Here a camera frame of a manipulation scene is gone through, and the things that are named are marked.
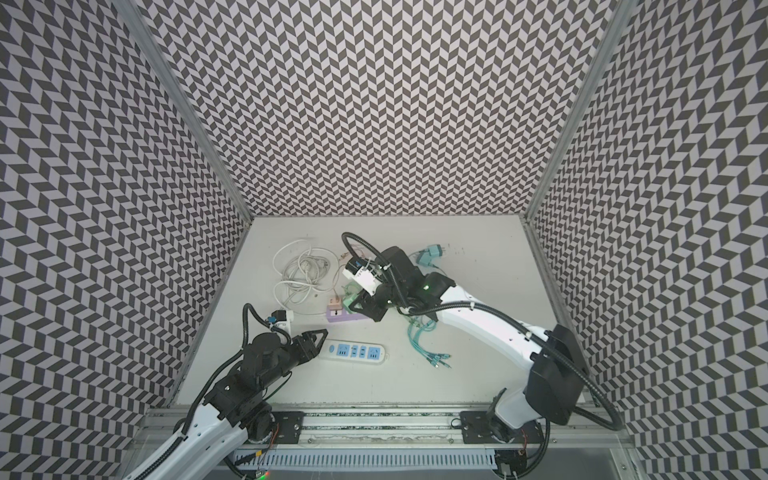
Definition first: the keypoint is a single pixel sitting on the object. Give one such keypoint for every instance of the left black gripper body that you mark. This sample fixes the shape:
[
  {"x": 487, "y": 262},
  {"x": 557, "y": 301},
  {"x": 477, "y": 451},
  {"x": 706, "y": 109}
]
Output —
[{"x": 294, "y": 355}]

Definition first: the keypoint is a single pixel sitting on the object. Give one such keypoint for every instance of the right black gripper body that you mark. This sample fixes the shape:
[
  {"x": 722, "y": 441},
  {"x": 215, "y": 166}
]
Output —
[{"x": 372, "y": 300}]

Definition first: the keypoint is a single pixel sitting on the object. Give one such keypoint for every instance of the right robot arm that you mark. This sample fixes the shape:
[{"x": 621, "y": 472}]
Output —
[{"x": 558, "y": 383}]

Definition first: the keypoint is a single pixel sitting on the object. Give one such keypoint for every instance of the pink charger plug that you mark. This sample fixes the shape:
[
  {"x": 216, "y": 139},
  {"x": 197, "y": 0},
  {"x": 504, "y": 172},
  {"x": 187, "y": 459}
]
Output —
[{"x": 334, "y": 307}]

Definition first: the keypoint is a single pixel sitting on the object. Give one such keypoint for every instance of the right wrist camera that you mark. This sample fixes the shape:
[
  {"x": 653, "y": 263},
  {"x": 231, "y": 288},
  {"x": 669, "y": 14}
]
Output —
[{"x": 364, "y": 273}]

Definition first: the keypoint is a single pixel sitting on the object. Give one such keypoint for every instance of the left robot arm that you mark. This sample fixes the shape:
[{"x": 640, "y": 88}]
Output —
[{"x": 232, "y": 406}]

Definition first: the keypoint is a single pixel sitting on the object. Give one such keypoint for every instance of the purple power strip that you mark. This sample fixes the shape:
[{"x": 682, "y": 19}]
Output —
[{"x": 343, "y": 315}]

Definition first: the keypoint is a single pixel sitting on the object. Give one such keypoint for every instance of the white blue power strip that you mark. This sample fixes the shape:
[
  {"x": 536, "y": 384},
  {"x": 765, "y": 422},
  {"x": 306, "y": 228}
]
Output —
[{"x": 353, "y": 352}]

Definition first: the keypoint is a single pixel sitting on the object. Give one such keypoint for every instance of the green charger plug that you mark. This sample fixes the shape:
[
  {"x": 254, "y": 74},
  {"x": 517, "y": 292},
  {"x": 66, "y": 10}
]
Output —
[{"x": 351, "y": 291}]

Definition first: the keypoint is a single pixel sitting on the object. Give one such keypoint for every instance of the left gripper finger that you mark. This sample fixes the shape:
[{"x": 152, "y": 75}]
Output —
[
  {"x": 314, "y": 334},
  {"x": 313, "y": 346}
]

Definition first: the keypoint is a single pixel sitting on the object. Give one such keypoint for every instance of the teal charger plug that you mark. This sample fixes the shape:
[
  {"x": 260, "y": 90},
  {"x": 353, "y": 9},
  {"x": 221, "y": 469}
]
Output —
[{"x": 428, "y": 256}]

